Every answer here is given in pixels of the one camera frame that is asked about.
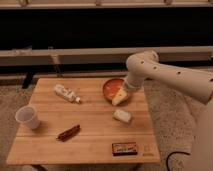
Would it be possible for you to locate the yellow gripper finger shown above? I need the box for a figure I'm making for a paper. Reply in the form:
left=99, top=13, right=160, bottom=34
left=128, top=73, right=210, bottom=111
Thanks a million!
left=112, top=88, right=127, bottom=106

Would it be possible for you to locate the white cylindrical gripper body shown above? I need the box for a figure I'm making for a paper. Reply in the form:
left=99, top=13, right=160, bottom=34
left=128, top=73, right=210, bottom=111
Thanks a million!
left=123, top=73, right=143, bottom=92

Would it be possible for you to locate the white sponge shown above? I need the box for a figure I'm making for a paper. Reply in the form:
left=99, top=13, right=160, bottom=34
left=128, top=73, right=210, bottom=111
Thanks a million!
left=113, top=109, right=132, bottom=123

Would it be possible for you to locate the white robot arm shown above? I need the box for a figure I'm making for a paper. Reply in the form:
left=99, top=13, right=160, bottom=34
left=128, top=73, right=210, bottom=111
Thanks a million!
left=112, top=50, right=213, bottom=106

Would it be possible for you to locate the orange ceramic bowl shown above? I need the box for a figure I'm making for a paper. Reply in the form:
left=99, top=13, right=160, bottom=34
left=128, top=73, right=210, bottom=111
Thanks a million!
left=103, top=78, right=131, bottom=103

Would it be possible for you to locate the wooden table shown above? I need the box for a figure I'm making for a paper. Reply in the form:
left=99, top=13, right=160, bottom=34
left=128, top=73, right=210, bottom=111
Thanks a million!
left=6, top=78, right=160, bottom=165

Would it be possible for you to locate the small dark rectangular box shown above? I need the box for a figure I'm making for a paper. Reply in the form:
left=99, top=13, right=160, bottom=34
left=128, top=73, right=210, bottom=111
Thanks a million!
left=112, top=142, right=138, bottom=156

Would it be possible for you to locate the brown snack bar wrapper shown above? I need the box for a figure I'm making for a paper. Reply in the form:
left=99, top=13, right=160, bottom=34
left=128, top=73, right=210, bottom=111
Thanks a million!
left=57, top=125, right=80, bottom=142

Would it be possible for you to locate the white plastic cup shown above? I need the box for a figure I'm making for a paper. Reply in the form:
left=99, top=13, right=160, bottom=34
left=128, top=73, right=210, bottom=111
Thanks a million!
left=15, top=105, right=40, bottom=129

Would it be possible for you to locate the grey metal rail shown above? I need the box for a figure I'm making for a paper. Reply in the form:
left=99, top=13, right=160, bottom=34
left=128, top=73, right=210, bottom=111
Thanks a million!
left=0, top=46, right=213, bottom=66

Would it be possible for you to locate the black cable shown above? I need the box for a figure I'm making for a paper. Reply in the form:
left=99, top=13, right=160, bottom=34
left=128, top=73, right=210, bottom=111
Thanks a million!
left=165, top=151, right=193, bottom=171

